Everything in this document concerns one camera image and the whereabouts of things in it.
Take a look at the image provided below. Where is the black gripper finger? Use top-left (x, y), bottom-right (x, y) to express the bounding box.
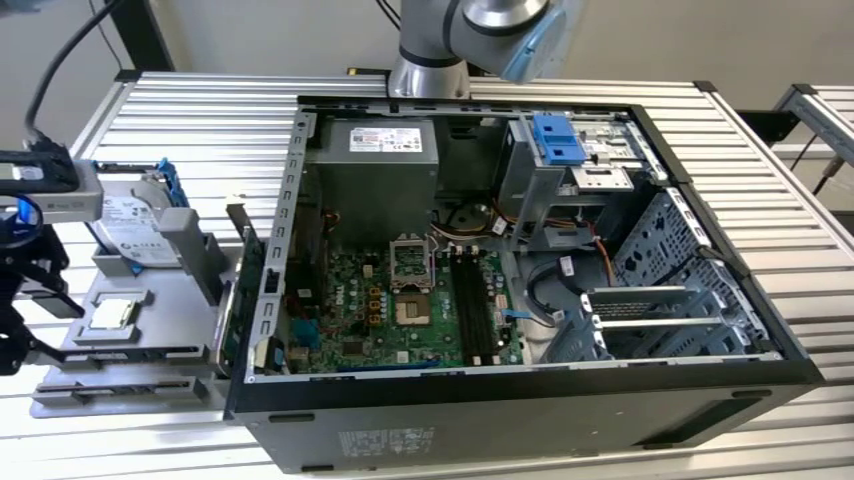
top-left (0, 269), bottom-right (89, 376)

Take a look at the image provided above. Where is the black data wire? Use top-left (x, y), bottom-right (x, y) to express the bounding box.
top-left (524, 254), bottom-right (577, 327)

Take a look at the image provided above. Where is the black PC case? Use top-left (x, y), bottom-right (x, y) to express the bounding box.
top-left (223, 94), bottom-right (827, 475)

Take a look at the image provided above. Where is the silver CPU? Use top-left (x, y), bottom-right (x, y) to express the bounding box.
top-left (90, 297), bottom-right (146, 331)

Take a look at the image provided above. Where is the multicolour power wire bundle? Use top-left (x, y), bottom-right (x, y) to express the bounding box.
top-left (490, 199), bottom-right (600, 239)

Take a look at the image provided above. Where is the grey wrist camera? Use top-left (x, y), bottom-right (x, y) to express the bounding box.
top-left (30, 167), bottom-right (107, 222)

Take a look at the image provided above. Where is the black RAM slot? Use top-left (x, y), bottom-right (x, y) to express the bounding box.
top-left (450, 243), bottom-right (488, 369)
top-left (469, 243), bottom-right (508, 369)

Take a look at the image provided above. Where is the CPU socket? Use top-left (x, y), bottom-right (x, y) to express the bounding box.
top-left (393, 293), bottom-right (437, 327)

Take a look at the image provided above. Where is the metal socket cover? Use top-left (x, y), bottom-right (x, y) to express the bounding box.
top-left (389, 233), bottom-right (437, 295)

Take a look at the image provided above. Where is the orange data wire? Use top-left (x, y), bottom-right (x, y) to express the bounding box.
top-left (596, 238), bottom-right (617, 289)

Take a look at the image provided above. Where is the grey metal drive bay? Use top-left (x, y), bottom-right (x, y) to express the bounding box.
top-left (497, 112), bottom-right (669, 251)

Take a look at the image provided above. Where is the black case fan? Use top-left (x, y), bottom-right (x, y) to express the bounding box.
top-left (291, 187), bottom-right (330, 289)

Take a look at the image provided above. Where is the green motherboard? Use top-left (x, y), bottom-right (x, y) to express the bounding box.
top-left (283, 238), bottom-right (529, 375)

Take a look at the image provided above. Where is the grey parts rack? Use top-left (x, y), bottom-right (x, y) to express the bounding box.
top-left (30, 207), bottom-right (235, 421)

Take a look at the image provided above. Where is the metal slat side table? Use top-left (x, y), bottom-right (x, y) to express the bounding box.
top-left (773, 83), bottom-right (854, 166)

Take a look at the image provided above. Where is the grey power supply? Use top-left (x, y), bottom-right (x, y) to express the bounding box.
top-left (312, 117), bottom-right (442, 246)

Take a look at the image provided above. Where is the black metal post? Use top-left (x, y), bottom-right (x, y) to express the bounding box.
top-left (99, 0), bottom-right (177, 84)

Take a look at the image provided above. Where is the green graphics card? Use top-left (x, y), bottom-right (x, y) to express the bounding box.
top-left (217, 199), bottom-right (269, 379)

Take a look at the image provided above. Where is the perforated metal disk bay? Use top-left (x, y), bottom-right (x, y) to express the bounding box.
top-left (544, 187), bottom-right (787, 364)

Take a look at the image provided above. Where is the thin wire locking lever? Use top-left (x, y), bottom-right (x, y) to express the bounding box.
top-left (429, 233), bottom-right (444, 296)

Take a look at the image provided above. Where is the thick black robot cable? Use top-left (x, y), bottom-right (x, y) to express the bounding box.
top-left (23, 0), bottom-right (126, 151)

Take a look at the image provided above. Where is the black round speaker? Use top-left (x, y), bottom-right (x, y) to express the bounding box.
top-left (445, 201), bottom-right (500, 237)

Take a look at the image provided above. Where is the hard disk in blue carrier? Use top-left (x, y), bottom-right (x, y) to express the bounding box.
top-left (86, 158), bottom-right (189, 276)

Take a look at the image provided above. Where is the blue expansion slot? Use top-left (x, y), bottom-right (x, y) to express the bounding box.
top-left (337, 360), bottom-right (446, 375)

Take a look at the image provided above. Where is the blue plastic drive latch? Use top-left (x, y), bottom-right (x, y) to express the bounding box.
top-left (532, 113), bottom-right (577, 167)

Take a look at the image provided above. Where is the yellow black wire bundle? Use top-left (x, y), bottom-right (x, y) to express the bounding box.
top-left (429, 219), bottom-right (500, 241)

